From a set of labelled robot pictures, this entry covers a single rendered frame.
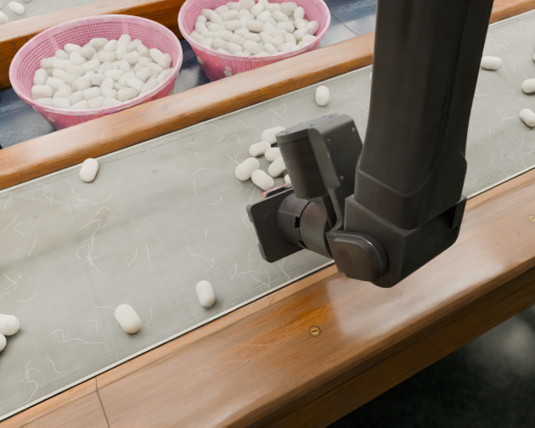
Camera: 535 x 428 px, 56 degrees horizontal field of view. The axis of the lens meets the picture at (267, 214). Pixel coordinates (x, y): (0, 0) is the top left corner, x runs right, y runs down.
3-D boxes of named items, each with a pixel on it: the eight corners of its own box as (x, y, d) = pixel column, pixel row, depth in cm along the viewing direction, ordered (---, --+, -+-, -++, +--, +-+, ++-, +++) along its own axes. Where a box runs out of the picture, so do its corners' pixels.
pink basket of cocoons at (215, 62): (353, 78, 92) (360, 30, 84) (221, 123, 84) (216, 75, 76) (281, 12, 107) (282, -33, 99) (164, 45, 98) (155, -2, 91)
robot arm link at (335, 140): (380, 287, 35) (457, 235, 39) (332, 132, 33) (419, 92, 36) (288, 265, 46) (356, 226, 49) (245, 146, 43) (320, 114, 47)
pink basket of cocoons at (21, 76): (221, 100, 88) (216, 52, 80) (97, 185, 75) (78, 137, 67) (122, 45, 98) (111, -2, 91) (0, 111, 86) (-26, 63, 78)
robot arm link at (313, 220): (341, 278, 42) (396, 250, 43) (316, 202, 40) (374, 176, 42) (306, 261, 48) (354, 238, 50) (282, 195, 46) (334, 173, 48)
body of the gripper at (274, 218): (242, 204, 52) (268, 212, 45) (326, 171, 55) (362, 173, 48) (261, 261, 53) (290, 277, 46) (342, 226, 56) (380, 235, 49)
